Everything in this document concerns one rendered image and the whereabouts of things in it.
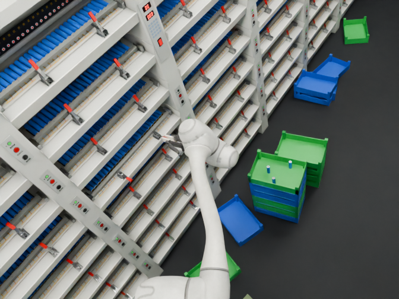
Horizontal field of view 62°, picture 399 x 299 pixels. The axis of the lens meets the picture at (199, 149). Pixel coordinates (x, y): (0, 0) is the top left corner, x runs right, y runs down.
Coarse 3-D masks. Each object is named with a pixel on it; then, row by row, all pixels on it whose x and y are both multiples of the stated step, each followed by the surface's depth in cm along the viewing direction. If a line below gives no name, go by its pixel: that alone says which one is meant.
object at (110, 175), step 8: (168, 112) 171; (160, 120) 168; (152, 128) 166; (160, 128) 168; (144, 136) 164; (136, 144) 162; (128, 152) 160; (120, 168) 158; (112, 176) 155; (104, 184) 153; (96, 192) 151
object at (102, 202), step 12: (168, 108) 172; (168, 120) 171; (180, 120) 175; (168, 132) 169; (144, 144) 165; (156, 144) 165; (144, 156) 162; (132, 168) 159; (120, 180) 156; (84, 192) 150; (108, 192) 153; (96, 204) 150; (108, 204) 154
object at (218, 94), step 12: (240, 60) 212; (252, 60) 212; (228, 72) 208; (240, 72) 211; (216, 84) 204; (228, 84) 206; (204, 96) 201; (216, 96) 201; (228, 96) 204; (204, 108) 197; (216, 108) 198; (204, 120) 194
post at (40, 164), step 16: (0, 128) 101; (32, 144) 111; (16, 160) 109; (32, 160) 113; (48, 160) 118; (32, 176) 116; (64, 176) 127; (48, 192) 124; (64, 192) 130; (80, 192) 136; (64, 208) 133; (96, 208) 147; (112, 224) 161; (112, 240) 165; (128, 240) 176; (128, 256) 182; (144, 256) 196; (144, 272) 203; (160, 272) 220
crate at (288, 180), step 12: (264, 156) 207; (276, 156) 202; (252, 168) 202; (264, 168) 204; (276, 168) 202; (288, 168) 200; (300, 168) 198; (252, 180) 197; (264, 180) 199; (276, 180) 197; (288, 180) 195; (300, 180) 188
